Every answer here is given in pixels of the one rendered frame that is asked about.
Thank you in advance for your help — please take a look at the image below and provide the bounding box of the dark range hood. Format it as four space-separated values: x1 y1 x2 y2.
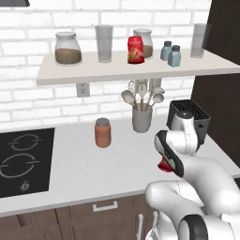
0 0 31 8

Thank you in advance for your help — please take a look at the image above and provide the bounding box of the white cupboard door handle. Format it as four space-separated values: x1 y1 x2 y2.
136 213 144 240

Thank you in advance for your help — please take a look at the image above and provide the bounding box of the blue-grey shaker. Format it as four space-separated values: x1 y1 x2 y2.
167 44 183 68
159 40 173 62

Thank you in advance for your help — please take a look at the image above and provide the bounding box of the black hob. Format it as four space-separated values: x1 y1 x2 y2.
0 127 56 200

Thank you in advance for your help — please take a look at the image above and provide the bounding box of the tall clear drinking glass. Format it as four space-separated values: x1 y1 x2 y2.
190 22 208 60
95 24 114 64

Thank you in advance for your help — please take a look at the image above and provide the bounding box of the metal whisk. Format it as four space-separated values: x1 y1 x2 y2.
127 79 139 97

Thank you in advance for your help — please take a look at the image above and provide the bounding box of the dark brown tall cabinet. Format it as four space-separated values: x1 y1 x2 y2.
189 0 240 168

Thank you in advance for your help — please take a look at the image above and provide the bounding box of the white drawer handle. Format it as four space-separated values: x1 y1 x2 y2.
92 200 119 213

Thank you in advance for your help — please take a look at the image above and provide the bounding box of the brown shaker with grey lid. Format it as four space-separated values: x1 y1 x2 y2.
94 117 113 149

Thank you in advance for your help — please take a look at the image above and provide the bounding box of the red snack bag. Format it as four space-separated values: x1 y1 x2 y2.
127 35 145 65

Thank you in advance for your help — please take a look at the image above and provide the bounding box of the black toaster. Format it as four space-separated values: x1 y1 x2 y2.
166 98 212 147

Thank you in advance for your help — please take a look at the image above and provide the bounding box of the white wall outlet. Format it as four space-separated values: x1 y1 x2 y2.
75 82 91 98

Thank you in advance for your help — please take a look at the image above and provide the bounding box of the glass jar with brown contents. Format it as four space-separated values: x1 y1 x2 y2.
54 31 83 67
132 28 155 60

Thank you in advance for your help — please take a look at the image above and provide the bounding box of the brown cupboard door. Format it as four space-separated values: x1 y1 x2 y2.
0 208 68 240
136 193 158 240

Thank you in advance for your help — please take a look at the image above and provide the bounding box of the pale wooden-handled spoon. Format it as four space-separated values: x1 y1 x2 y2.
144 86 166 113
120 89 139 112
137 82 148 113

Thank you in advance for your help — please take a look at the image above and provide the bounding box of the red condiment bottle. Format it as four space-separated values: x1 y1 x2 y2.
157 157 173 173

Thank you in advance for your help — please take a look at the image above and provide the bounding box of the brown drawer front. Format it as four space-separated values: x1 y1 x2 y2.
64 195 139 240

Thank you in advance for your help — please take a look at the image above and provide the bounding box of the grey utensil pot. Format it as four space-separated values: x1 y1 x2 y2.
131 105 154 134

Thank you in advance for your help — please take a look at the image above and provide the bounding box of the white wall shelf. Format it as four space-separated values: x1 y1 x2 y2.
35 48 240 87

